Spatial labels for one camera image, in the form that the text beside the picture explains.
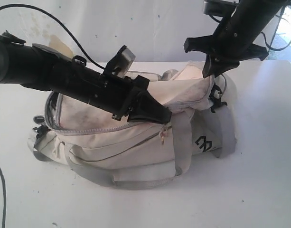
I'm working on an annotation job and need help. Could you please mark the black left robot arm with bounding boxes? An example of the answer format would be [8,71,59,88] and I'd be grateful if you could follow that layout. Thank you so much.
[0,32,172,124]

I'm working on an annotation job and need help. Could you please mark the white fabric duffel bag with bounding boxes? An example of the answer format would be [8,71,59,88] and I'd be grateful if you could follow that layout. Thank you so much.
[28,62,237,189]

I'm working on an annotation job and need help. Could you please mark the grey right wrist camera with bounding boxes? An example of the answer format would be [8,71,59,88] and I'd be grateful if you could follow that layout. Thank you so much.
[203,0,238,17]

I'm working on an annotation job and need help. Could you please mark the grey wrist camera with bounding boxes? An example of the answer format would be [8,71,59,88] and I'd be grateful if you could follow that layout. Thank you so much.
[203,0,238,17]
[103,45,136,78]

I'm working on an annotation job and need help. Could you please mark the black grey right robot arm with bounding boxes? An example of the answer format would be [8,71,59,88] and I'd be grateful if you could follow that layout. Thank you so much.
[184,0,287,78]

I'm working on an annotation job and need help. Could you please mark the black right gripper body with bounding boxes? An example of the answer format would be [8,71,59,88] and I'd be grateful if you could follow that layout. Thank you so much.
[184,14,269,62]

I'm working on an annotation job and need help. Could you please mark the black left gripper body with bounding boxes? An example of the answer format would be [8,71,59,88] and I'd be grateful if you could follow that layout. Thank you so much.
[50,62,150,120]

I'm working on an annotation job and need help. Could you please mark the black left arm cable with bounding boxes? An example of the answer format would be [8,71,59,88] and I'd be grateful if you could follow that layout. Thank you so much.
[0,5,105,71]

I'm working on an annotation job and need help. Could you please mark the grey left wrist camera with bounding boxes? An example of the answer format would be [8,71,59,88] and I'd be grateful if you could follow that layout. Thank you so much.
[103,45,136,78]

